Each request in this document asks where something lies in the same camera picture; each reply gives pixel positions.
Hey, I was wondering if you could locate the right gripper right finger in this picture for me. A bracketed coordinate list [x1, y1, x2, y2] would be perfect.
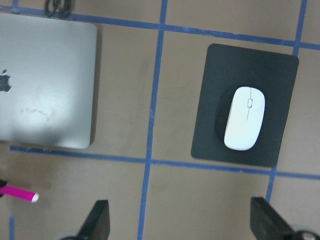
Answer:
[250, 197, 294, 240]

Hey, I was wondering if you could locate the black mousepad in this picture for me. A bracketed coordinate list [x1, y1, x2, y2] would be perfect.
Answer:
[190, 43, 299, 167]

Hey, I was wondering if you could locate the silver laptop notebook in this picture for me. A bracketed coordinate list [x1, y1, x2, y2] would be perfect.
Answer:
[0, 13, 98, 149]

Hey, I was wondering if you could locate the orange desk lamp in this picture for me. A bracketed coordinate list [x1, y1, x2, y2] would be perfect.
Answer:
[43, 0, 73, 18]

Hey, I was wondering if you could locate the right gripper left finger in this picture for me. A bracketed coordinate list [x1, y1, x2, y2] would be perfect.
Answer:
[77, 200, 110, 240]

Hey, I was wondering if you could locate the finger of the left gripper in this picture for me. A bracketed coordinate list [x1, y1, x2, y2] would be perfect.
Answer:
[0, 179, 7, 197]

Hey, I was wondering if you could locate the white computer mouse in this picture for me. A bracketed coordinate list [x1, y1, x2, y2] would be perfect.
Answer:
[223, 86, 266, 151]

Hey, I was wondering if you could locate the pink marker pen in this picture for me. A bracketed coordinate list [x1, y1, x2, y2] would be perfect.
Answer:
[0, 185, 40, 203]

